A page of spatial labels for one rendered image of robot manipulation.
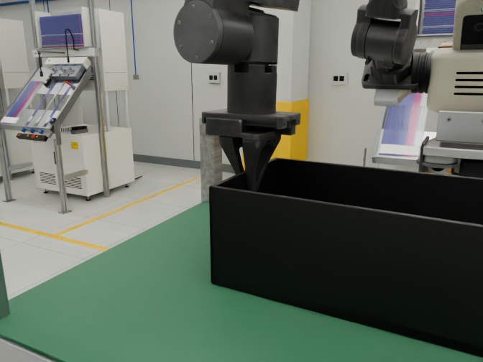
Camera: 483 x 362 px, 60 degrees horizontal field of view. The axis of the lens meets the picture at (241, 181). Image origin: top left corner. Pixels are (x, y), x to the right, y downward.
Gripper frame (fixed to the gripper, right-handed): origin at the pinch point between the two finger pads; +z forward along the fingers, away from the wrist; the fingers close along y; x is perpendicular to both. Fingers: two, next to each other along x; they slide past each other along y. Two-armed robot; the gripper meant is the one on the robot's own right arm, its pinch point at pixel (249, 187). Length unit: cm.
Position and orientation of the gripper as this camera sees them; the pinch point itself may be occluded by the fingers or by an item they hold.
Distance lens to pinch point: 51.3
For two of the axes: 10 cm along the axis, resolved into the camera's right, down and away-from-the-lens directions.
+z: -0.2, 9.7, 2.5
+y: 8.8, 1.3, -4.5
